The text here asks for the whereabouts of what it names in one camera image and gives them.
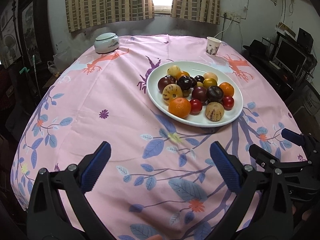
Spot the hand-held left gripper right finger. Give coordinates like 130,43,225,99
207,141,293,240

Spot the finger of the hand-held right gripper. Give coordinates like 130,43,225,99
249,144,284,168
281,128,320,162

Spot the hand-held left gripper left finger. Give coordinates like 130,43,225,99
26,141,118,240

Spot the white oval plate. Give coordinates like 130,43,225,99
146,61,244,127

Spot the yellow pepino melon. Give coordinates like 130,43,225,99
205,102,225,122
167,65,181,77
162,84,183,105

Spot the dark purple plum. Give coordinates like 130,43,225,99
206,85,224,103

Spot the orange mandarin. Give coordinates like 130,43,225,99
219,82,235,97
168,97,192,119

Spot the yellow tomato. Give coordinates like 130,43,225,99
203,78,218,89

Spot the dark red plum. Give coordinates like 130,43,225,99
177,75,197,91

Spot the large red plum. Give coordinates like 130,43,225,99
158,75,177,92

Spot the person's right hand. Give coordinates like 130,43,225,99
292,204,313,221

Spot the dark desk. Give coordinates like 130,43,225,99
244,52,310,98

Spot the pink printed tablecloth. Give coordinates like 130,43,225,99
10,34,308,240

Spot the computer monitor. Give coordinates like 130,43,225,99
275,39,307,72

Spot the black hat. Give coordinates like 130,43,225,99
243,39,268,55

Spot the black speaker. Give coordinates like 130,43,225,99
297,27,314,53

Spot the brown wooden side table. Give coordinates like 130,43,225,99
41,74,63,90

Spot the tan cardboard box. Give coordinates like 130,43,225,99
275,22,295,37

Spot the plastic bag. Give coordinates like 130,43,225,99
47,61,60,77

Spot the floral paper cup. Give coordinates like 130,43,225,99
205,36,222,56

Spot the white lidded ceramic jar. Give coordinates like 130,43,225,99
94,32,120,54

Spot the dark framed painting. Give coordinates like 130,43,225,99
19,0,42,65

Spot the wide checked curtain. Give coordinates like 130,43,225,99
64,0,155,33

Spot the narrow checked curtain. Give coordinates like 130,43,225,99
171,0,222,25

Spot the white power cable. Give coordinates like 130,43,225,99
214,19,233,37

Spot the white wall socket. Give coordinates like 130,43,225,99
222,12,241,22

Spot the white wall poster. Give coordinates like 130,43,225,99
0,5,22,68

